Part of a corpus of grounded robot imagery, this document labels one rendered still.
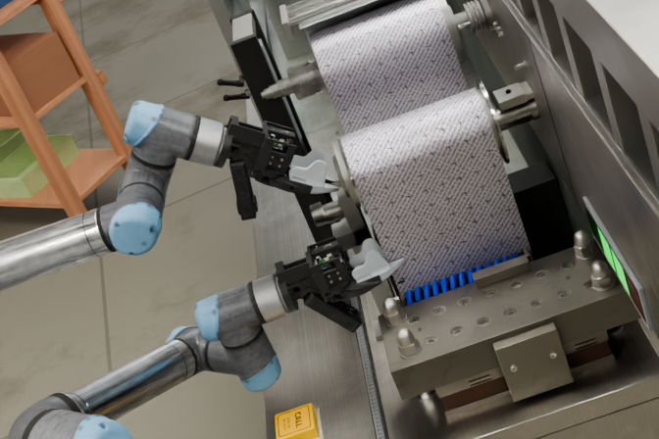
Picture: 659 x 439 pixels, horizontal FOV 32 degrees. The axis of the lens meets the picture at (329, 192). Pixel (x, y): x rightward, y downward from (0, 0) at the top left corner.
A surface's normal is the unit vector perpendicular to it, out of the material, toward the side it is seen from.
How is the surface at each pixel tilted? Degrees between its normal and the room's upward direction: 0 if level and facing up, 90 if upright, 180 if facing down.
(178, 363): 71
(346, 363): 0
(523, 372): 90
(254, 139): 90
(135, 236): 90
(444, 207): 90
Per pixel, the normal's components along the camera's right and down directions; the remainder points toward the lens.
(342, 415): -0.34, -0.82
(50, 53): 0.76, 0.05
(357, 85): 0.10, 0.49
